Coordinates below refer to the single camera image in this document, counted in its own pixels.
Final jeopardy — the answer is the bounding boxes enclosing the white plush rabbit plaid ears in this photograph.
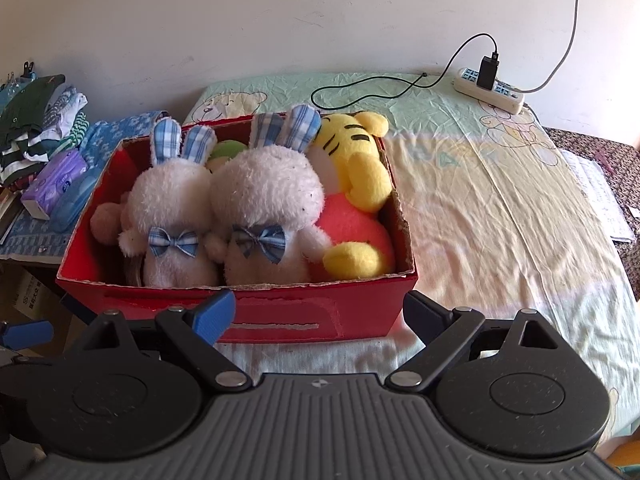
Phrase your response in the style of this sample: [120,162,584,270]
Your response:
[205,104,333,286]
[117,117,223,288]

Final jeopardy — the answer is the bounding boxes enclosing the black charger cable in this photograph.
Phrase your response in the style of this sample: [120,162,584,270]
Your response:
[311,33,500,112]

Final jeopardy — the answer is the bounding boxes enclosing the blue patterned cloth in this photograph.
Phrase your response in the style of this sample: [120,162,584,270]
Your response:
[0,109,173,261]

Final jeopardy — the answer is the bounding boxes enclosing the white power strip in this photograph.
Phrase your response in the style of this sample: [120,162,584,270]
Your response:
[452,67,526,115]

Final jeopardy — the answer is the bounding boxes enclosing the green plush toy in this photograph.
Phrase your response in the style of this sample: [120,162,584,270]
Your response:
[206,140,249,173]

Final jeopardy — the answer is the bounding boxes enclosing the pink plush bear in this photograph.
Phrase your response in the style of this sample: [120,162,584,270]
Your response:
[90,192,133,247]

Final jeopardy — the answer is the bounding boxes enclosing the black charger adapter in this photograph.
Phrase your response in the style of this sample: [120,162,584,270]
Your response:
[476,55,501,91]

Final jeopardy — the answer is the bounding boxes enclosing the pile of folded clothes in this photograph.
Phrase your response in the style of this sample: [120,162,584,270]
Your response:
[0,62,93,193]

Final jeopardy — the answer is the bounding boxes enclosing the grey power cord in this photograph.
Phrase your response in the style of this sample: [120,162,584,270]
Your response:
[520,0,585,95]

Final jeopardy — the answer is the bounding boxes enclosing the purple tissue pack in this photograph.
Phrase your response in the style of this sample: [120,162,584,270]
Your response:
[20,149,90,221]

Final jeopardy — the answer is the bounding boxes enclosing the brown floral cloth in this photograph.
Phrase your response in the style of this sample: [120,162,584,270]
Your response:
[542,126,640,311]

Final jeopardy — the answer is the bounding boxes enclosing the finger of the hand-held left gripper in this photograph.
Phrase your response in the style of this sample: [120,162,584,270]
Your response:
[0,321,55,352]

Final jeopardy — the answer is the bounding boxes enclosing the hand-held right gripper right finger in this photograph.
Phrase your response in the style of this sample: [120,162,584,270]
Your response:
[387,290,576,393]

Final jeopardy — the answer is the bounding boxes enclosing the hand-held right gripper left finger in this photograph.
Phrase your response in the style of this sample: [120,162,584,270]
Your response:
[65,290,253,393]

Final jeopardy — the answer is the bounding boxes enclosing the yellow plush tiger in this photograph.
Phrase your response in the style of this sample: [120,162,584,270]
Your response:
[306,112,397,282]

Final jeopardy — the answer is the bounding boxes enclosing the printed paper sheets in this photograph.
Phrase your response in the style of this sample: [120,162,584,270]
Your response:
[557,149,636,243]

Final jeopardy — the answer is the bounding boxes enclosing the red cardboard box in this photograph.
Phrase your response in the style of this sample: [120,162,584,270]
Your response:
[55,112,418,346]

